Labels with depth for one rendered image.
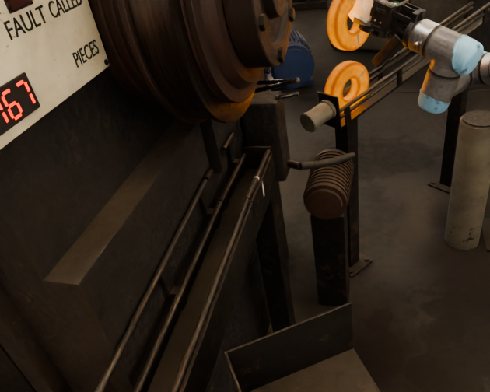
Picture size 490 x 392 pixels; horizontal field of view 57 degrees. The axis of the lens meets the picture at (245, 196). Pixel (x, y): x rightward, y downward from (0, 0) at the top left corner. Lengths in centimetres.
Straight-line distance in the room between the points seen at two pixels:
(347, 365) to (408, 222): 126
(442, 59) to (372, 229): 96
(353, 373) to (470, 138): 101
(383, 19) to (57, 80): 81
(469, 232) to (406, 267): 25
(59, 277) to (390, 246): 143
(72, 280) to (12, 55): 28
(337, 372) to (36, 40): 64
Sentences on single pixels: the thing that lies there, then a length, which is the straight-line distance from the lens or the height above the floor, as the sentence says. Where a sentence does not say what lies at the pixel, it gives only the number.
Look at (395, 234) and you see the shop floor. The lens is 192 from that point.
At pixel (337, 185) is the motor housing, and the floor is 52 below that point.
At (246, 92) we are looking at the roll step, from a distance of 87.
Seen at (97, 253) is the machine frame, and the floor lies 87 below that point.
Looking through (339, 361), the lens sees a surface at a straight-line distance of 79.
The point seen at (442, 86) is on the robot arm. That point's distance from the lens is 118.
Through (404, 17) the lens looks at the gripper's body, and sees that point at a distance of 120.
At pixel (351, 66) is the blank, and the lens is 137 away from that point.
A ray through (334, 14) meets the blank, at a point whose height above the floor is 94.
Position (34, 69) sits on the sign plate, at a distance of 62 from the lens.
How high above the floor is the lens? 127
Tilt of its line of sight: 35 degrees down
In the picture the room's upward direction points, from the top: 11 degrees counter-clockwise
